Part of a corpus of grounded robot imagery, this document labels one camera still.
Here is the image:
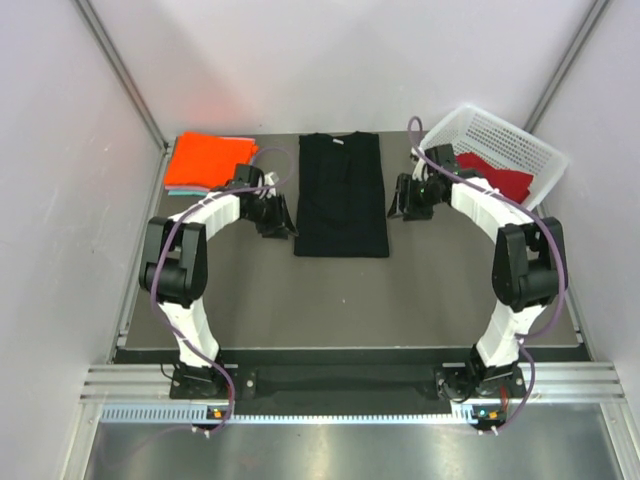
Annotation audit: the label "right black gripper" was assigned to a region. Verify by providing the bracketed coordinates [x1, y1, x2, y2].
[388, 173, 443, 222]

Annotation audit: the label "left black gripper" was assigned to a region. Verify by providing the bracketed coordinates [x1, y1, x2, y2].
[244, 192, 297, 239]

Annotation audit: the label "black t shirt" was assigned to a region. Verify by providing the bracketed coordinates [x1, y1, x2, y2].
[294, 131, 390, 258]

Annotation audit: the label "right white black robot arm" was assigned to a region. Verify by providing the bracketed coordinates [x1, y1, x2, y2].
[388, 144, 568, 402]

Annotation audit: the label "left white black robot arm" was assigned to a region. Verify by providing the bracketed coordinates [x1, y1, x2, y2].
[138, 164, 297, 399]

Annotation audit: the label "white plastic basket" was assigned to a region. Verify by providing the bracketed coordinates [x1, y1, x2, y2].
[420, 104, 570, 210]

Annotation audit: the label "orange folded t shirt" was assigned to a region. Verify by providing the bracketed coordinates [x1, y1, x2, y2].
[165, 130, 260, 194]

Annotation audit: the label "red t shirt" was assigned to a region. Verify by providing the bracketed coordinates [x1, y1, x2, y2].
[456, 152, 534, 204]

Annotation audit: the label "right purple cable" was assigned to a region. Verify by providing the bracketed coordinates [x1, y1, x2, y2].
[407, 116, 571, 435]

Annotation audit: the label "purple cable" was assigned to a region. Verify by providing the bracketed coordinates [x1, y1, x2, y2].
[407, 116, 571, 435]
[99, 146, 295, 466]

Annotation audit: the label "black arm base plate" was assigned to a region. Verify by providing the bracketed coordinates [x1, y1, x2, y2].
[169, 347, 524, 416]

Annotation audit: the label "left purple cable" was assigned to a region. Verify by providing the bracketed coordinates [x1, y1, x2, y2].
[99, 146, 295, 466]

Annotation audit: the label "left aluminium corner post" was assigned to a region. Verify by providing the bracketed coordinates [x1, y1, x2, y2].
[74, 0, 169, 151]

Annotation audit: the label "aluminium corner post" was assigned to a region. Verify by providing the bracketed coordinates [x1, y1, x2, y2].
[74, 0, 169, 151]
[523, 0, 612, 134]

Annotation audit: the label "grey slotted cable duct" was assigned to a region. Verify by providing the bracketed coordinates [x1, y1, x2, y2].
[100, 403, 503, 427]

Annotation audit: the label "aluminium frame rail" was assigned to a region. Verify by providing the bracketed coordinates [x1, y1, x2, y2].
[80, 362, 625, 409]

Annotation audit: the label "right aluminium corner post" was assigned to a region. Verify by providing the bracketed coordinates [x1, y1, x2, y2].
[523, 0, 612, 134]

